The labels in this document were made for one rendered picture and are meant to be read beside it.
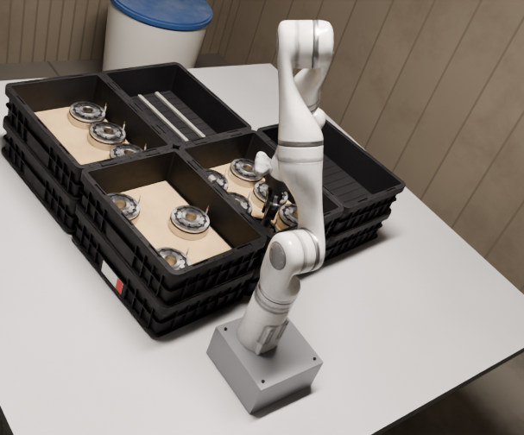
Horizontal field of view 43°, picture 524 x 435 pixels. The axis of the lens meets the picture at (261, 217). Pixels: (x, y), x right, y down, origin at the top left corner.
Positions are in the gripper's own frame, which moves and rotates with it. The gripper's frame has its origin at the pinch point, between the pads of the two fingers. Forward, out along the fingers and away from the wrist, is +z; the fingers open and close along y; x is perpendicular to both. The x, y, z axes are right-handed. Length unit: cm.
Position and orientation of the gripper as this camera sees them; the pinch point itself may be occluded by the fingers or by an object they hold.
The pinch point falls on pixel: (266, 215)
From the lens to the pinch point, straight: 179.6
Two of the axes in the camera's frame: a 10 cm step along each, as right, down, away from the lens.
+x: -9.6, -2.6, -1.3
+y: 0.5, -6.0, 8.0
